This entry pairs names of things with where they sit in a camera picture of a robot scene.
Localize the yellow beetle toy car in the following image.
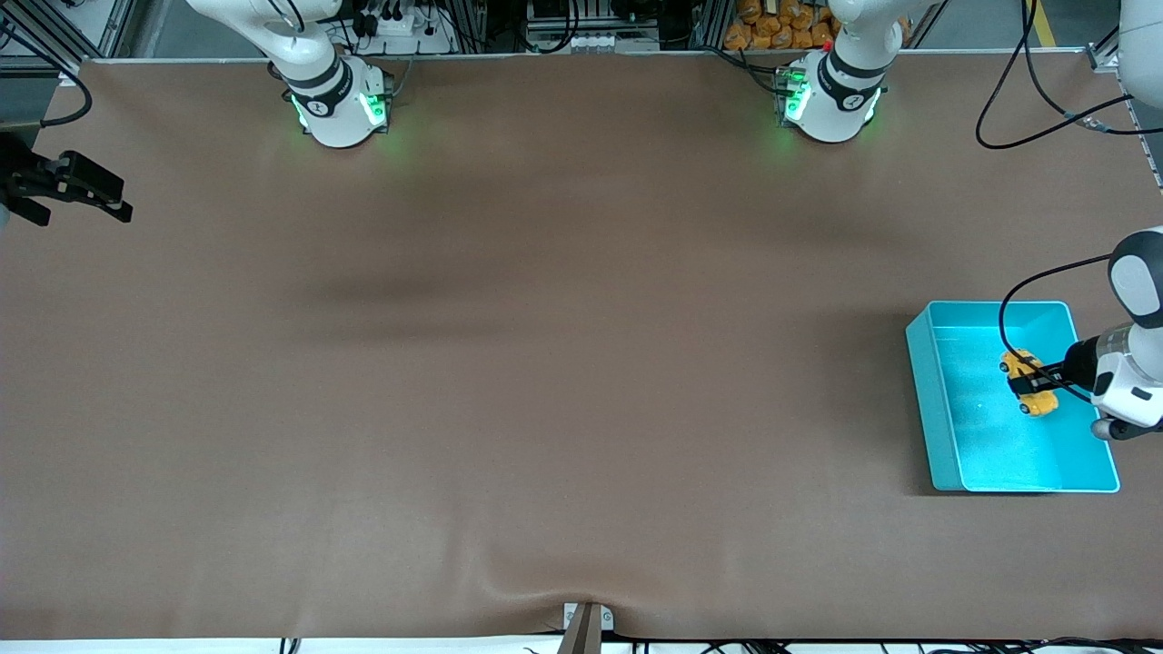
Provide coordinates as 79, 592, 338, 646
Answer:
999, 347, 1063, 418

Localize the teal plastic bin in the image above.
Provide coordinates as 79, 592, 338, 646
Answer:
906, 301, 1121, 494

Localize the white power strip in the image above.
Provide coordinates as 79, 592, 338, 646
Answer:
356, 0, 457, 57

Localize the orange items pile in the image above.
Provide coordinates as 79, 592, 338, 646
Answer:
724, 0, 841, 52

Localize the brown table cover mat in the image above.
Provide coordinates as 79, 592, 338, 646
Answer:
0, 50, 1163, 642

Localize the white connector block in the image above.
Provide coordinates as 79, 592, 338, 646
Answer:
530, 25, 661, 55

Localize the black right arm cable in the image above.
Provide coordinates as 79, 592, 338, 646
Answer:
0, 20, 94, 130

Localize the metal edge bracket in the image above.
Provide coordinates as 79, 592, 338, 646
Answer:
556, 601, 615, 654

